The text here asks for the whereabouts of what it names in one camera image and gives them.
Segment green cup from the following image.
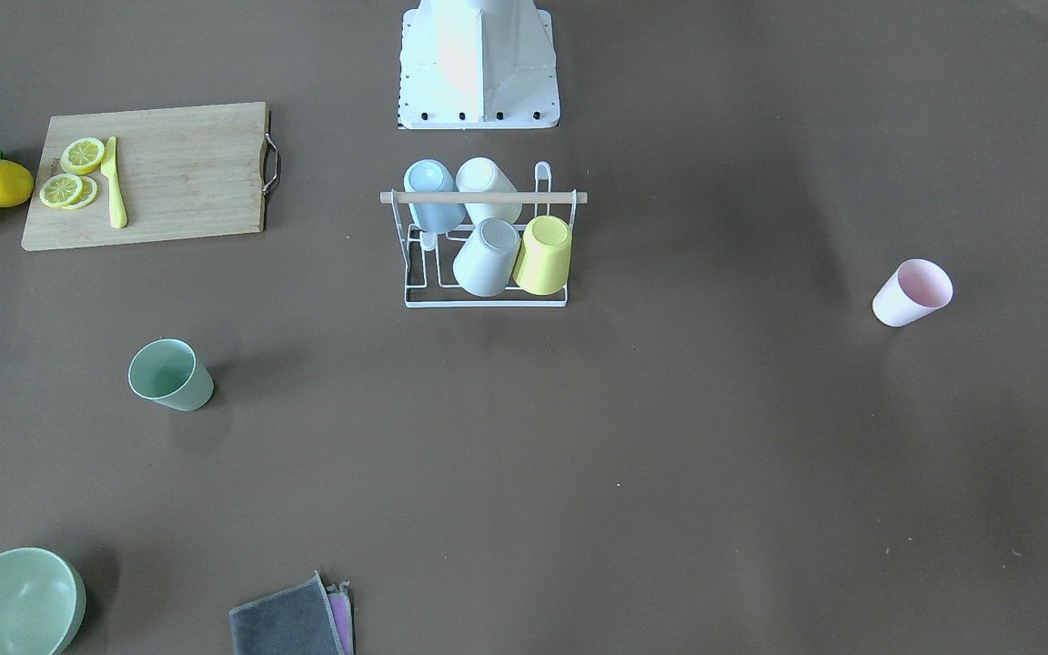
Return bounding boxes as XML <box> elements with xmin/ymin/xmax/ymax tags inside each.
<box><xmin>127</xmin><ymin>339</ymin><xmax>215</xmax><ymax>411</ymax></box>

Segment pink cup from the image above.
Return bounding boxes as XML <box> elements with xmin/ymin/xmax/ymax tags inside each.
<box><xmin>871</xmin><ymin>258</ymin><xmax>955</xmax><ymax>328</ymax></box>

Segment yellow cup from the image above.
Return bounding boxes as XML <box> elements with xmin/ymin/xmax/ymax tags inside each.
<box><xmin>512</xmin><ymin>216</ymin><xmax>571</xmax><ymax>296</ymax></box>

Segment grey cup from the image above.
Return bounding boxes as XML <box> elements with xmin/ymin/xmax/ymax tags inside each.
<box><xmin>453</xmin><ymin>218</ymin><xmax>519</xmax><ymax>297</ymax></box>

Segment white cup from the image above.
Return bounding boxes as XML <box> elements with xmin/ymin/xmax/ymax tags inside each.
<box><xmin>455</xmin><ymin>157</ymin><xmax>521</xmax><ymax>225</ymax></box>

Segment light blue cup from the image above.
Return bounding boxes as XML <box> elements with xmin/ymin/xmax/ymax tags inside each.
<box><xmin>403</xmin><ymin>160</ymin><xmax>466</xmax><ymax>235</ymax></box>

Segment purple cloth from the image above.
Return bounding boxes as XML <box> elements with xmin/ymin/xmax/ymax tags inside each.
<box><xmin>326</xmin><ymin>581</ymin><xmax>355</xmax><ymax>655</ymax></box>

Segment bamboo cutting board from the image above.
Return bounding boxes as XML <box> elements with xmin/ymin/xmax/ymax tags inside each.
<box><xmin>22</xmin><ymin>101</ymin><xmax>279</xmax><ymax>250</ymax></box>

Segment grey folded cloth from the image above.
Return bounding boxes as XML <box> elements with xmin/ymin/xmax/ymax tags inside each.
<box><xmin>230</xmin><ymin>574</ymin><xmax>340</xmax><ymax>654</ymax></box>

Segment yellow plastic knife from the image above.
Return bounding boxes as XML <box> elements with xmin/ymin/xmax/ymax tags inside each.
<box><xmin>100</xmin><ymin>136</ymin><xmax>128</xmax><ymax>230</ymax></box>

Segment lemon slice behind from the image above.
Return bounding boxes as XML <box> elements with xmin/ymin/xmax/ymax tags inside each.
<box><xmin>63</xmin><ymin>176</ymin><xmax>99</xmax><ymax>210</ymax></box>

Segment lemon slice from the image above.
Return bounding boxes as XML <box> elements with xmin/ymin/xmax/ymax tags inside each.
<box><xmin>63</xmin><ymin>176</ymin><xmax>99</xmax><ymax>210</ymax></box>
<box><xmin>37</xmin><ymin>173</ymin><xmax>85</xmax><ymax>210</ymax></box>
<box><xmin>58</xmin><ymin>137</ymin><xmax>106</xmax><ymax>176</ymax></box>

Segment lemon slice top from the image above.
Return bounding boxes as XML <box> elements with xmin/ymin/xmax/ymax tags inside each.
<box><xmin>58</xmin><ymin>137</ymin><xmax>106</xmax><ymax>176</ymax></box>

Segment lemon slice front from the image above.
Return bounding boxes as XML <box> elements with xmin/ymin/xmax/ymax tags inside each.
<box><xmin>37</xmin><ymin>173</ymin><xmax>85</xmax><ymax>210</ymax></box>

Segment green bowl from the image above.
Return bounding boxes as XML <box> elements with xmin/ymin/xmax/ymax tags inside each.
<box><xmin>0</xmin><ymin>547</ymin><xmax>86</xmax><ymax>654</ymax></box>

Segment white wire cup rack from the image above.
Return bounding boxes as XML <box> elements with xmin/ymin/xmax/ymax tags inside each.
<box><xmin>379</xmin><ymin>162</ymin><xmax>588</xmax><ymax>309</ymax></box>

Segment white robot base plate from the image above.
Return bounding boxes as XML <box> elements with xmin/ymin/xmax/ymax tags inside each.
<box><xmin>397</xmin><ymin>1</ymin><xmax>561</xmax><ymax>130</ymax></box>

